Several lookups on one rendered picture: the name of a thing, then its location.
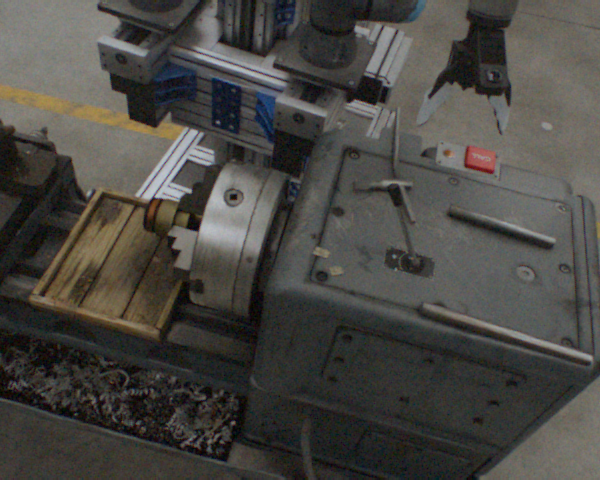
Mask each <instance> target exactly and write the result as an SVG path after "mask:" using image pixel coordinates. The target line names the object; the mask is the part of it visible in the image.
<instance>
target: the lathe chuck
mask: <svg viewBox="0 0 600 480"><path fill-rule="evenodd" d="M232 162H233V163H239V164H242V165H235V164H232ZM271 171H272V169H269V168H265V167H261V166H257V165H254V164H250V163H246V162H242V161H238V160H235V159H231V160H230V162H226V163H225V164H224V166H223V167H222V169H221V170H220V174H219V176H218V178H217V180H216V182H215V184H214V186H213V189H212V191H211V194H210V196H209V199H208V202H207V205H206V208H205V211H204V214H203V217H202V221H201V224H200V228H199V231H198V235H197V239H196V244H195V248H194V253H193V259H192V265H191V272H190V279H191V280H194V281H196V279H199V280H203V281H202V283H205V293H203V294H199V293H197V291H195V290H191V289H190V297H191V300H192V301H193V303H195V304H199V305H202V306H206V307H209V308H213V309H217V310H223V311H226V312H230V313H233V310H232V300H233V292H234V285H235V280H236V275H237V270H238V265H239V261H240V257H241V253H242V249H243V245H244V241H245V237H246V234H247V230H248V227H249V224H250V220H251V217H252V214H253V211H254V208H255V205H256V202H257V199H258V197H259V194H260V192H261V189H262V187H263V184H264V182H265V180H266V178H267V176H268V175H269V173H270V172H271ZM230 190H236V191H238V192H240V193H241V195H242V200H241V201H240V202H239V203H238V204H235V205H231V204H228V203H227V201H226V199H225V196H226V193H227V192H228V191H230Z"/></svg>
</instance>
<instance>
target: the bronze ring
mask: <svg viewBox="0 0 600 480"><path fill-rule="evenodd" d="M179 205H180V201H177V200H173V199H169V198H166V199H165V200H164V199H162V198H157V197H153V198H152V199H151V200H150V202H149V203H148V205H147V208H146V211H145V215H144V221H143V226H144V229H145V230H146V231H148V232H151V233H156V235H157V236H159V237H162V238H166V239H168V234H169V232H170V230H171V228H172V227H173V226H174V225H175V226H178V227H182V228H186V229H189V230H193V228H194V224H195V220H196V214H194V213H190V212H187V211H183V210H179Z"/></svg>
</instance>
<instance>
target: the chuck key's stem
mask: <svg viewBox="0 0 600 480"><path fill-rule="evenodd" d="M391 183H398V184H399V185H400V186H402V185H404V186H405V188H406V190H411V189H412V187H413V181H412V179H411V178H381V179H380V180H379V181H369V180H368V179H355V180H354V183H353V186H354V189H369V188H380V189H381V190H388V185H389V184H391Z"/></svg>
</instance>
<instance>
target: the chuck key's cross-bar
mask: <svg viewBox="0 0 600 480"><path fill-rule="evenodd" d="M400 121H401V107H399V106H397V107H396V108H395V129H394V150H393V171H394V174H395V177H396V178H402V176H401V173H400V170H399V148H400ZM400 189H401V195H402V199H403V202H404V205H405V208H406V212H407V215H408V218H409V221H410V224H415V223H416V222H417V221H416V218H415V215H414V212H413V209H412V206H411V203H410V200H409V197H408V194H407V191H406V188H405V186H404V185H402V186H400Z"/></svg>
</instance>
